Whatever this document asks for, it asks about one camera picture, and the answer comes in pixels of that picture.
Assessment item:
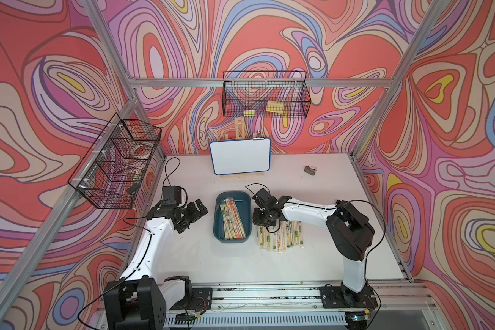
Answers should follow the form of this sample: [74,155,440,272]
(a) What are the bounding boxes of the chopsticks pair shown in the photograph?
[265,229,273,251]
[257,225,263,248]
[260,227,268,249]

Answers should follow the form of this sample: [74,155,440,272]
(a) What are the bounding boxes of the teal plastic storage box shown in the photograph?
[213,191,252,243]

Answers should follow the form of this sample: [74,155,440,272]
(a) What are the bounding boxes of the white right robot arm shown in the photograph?
[252,188,375,307]

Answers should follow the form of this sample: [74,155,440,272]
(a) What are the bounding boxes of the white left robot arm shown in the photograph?
[103,186,213,329]

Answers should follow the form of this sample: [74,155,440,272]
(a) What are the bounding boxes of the wrapped chopsticks in box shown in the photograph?
[219,197,247,240]

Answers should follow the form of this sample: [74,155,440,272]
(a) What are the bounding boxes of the olive and white stapler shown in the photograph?
[304,166,317,176]

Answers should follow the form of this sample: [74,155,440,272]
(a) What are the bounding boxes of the blue framed whiteboard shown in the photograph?
[209,137,272,175]

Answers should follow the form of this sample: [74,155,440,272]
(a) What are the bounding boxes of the wooden whiteboard easel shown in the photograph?
[224,117,263,178]

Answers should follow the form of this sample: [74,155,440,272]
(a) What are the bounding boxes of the yellow sticky note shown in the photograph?
[265,101,285,114]

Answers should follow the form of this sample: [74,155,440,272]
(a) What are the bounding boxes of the green circuit board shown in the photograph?
[175,313,201,326]

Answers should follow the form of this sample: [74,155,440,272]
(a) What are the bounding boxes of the black wire basket left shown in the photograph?
[67,114,162,210]

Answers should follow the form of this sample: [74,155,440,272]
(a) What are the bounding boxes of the black wire basket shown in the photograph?
[67,114,162,210]
[222,69,312,118]

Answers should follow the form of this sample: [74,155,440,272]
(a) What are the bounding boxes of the black wire basket back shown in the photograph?
[222,69,312,118]

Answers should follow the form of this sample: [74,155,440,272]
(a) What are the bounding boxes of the aluminium frame post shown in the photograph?
[352,0,442,160]

